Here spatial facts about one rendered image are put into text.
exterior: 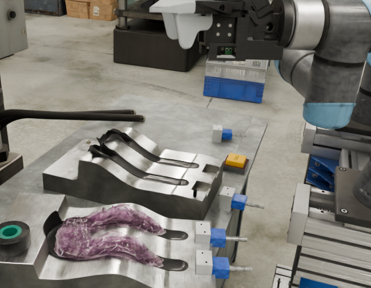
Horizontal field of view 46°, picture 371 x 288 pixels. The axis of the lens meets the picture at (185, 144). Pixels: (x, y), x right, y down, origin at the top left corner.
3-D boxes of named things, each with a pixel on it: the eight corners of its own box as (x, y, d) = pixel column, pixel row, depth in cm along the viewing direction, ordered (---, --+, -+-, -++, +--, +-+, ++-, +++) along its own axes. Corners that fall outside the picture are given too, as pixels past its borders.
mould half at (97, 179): (221, 183, 145) (225, 146, 139) (200, 228, 123) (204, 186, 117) (85, 153, 157) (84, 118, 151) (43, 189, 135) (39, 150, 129)
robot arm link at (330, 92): (327, 106, 78) (341, 44, 74) (359, 132, 69) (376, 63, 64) (285, 106, 77) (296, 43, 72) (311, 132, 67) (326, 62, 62)
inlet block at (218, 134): (244, 139, 177) (245, 126, 174) (245, 144, 172) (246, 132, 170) (211, 136, 177) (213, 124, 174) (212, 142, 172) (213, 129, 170)
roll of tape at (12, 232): (-17, 247, 94) (-19, 234, 92) (13, 228, 100) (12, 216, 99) (8, 262, 90) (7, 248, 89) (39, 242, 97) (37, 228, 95)
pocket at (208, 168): (218, 177, 138) (220, 167, 136) (214, 185, 133) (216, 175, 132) (205, 174, 139) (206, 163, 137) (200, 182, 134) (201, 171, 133)
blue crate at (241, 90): (264, 91, 475) (267, 71, 466) (261, 104, 439) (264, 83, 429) (209, 83, 486) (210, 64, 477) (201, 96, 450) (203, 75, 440)
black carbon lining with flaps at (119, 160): (200, 169, 138) (202, 142, 134) (185, 195, 125) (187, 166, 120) (100, 147, 147) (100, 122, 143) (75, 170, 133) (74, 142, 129)
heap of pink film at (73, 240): (166, 224, 113) (168, 199, 110) (162, 274, 97) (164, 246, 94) (65, 219, 113) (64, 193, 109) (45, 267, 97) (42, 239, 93)
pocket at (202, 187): (210, 194, 129) (211, 183, 127) (205, 204, 124) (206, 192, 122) (195, 191, 130) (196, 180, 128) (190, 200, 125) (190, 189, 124)
